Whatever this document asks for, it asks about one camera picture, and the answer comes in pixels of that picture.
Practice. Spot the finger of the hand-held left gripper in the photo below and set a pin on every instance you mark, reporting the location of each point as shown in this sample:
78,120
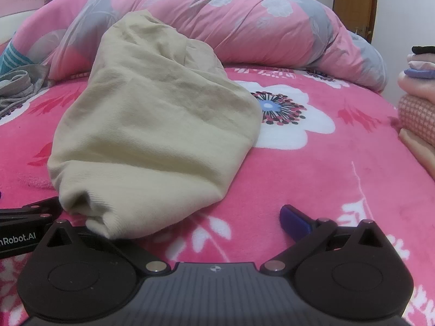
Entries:
37,210

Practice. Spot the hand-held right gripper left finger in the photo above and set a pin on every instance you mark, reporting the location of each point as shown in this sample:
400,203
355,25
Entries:
115,248

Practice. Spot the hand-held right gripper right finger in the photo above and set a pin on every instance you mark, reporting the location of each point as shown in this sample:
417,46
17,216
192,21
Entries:
294,222

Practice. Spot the beige pants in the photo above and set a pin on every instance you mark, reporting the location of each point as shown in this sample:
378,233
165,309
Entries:
153,125

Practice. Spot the stack of folded clothes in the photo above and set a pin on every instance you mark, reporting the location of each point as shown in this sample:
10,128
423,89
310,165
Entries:
418,115

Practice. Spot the pink floral blanket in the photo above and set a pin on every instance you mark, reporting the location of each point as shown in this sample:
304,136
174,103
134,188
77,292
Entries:
340,176

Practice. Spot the crumpled grey garment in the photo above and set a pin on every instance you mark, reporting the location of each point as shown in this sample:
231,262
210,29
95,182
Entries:
17,88

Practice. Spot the teal striped cloth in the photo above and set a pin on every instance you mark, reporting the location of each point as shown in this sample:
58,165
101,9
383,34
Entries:
13,57

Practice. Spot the pink white headboard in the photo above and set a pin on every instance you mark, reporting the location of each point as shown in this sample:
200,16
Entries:
17,10

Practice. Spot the pink grey floral quilt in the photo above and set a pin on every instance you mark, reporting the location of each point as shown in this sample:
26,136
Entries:
238,23

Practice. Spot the brown wooden door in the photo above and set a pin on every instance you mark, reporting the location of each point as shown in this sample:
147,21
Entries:
353,0

